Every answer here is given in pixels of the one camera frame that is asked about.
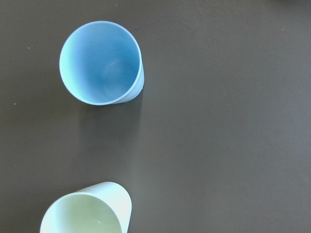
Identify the cream plastic cup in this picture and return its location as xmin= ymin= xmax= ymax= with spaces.
xmin=40 ymin=182 xmax=132 ymax=233

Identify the blue plastic cup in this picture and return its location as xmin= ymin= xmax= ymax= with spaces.
xmin=59 ymin=21 xmax=144 ymax=106

